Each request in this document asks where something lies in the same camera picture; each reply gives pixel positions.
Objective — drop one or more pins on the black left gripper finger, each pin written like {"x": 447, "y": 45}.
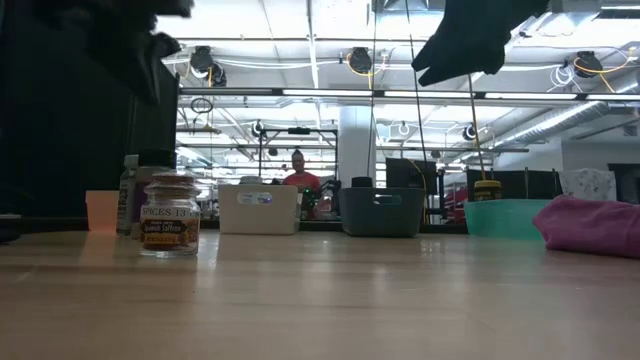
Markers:
{"x": 172, "y": 7}
{"x": 167, "y": 45}

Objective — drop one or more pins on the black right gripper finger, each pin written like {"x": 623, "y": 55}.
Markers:
{"x": 432, "y": 57}
{"x": 465, "y": 67}

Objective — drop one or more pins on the purple-label spice bottle black lid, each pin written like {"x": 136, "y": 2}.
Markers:
{"x": 156, "y": 159}

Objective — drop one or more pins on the dark spice bottle yellow lid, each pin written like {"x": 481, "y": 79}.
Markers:
{"x": 487, "y": 190}

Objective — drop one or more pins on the small glass saffron jar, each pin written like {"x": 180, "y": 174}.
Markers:
{"x": 170, "y": 225}

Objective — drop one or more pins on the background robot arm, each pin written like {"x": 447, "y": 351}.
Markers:
{"x": 327, "y": 190}

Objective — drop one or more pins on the long ceiling light strip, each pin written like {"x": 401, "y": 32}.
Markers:
{"x": 325, "y": 93}

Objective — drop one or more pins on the white round column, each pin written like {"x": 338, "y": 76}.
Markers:
{"x": 357, "y": 145}

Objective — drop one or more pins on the black computer monitor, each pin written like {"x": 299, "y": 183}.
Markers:
{"x": 400, "y": 172}

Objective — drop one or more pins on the black background partition panel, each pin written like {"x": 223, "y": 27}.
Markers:
{"x": 530, "y": 185}

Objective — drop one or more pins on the black curtain partition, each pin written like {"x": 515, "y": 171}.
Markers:
{"x": 50, "y": 150}

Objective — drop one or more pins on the teal plastic bin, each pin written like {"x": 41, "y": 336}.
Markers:
{"x": 500, "y": 220}

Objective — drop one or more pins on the white patterned sheet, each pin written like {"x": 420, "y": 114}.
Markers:
{"x": 587, "y": 185}

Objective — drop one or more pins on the orange translucent plastic bin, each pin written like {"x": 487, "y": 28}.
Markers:
{"x": 102, "y": 212}

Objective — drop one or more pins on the blue plastic bin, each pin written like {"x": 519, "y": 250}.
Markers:
{"x": 380, "y": 222}

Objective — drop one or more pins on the person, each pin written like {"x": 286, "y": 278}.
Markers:
{"x": 301, "y": 181}

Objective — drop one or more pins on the white plastic bin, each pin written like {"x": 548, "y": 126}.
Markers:
{"x": 260, "y": 220}

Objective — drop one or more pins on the purple cloth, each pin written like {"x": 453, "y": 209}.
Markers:
{"x": 590, "y": 227}

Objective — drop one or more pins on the silver ceiling air duct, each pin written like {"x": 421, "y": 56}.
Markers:
{"x": 560, "y": 120}

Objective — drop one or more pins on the black background gantry frame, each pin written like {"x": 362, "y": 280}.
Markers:
{"x": 299, "y": 131}

